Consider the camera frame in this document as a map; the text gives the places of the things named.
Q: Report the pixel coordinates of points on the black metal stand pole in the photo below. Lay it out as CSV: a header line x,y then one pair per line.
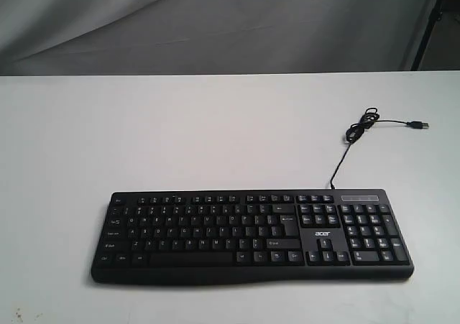
x,y
439,46

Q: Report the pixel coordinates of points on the grey backdrop cloth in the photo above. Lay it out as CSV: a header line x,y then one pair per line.
x,y
191,37

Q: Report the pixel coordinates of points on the black acer keyboard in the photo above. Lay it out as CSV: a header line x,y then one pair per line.
x,y
243,236

